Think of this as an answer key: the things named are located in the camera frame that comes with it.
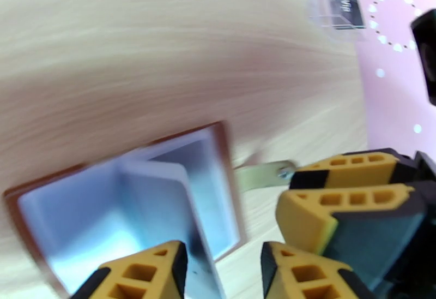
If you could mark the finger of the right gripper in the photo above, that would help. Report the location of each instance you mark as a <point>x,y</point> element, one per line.
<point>306,216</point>
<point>347,172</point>

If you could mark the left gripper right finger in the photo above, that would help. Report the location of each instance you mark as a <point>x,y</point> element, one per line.
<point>299,274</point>

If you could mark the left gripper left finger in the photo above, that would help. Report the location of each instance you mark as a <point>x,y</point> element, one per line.
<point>143,274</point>

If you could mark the brown leather card holder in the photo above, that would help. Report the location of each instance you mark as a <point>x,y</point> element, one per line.
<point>136,206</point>

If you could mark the clear acrylic card stand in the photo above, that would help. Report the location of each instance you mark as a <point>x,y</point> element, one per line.
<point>320,8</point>

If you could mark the black credit card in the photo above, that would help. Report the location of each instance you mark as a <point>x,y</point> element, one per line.
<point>349,8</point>

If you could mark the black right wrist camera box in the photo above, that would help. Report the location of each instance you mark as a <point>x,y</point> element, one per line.
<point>427,52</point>

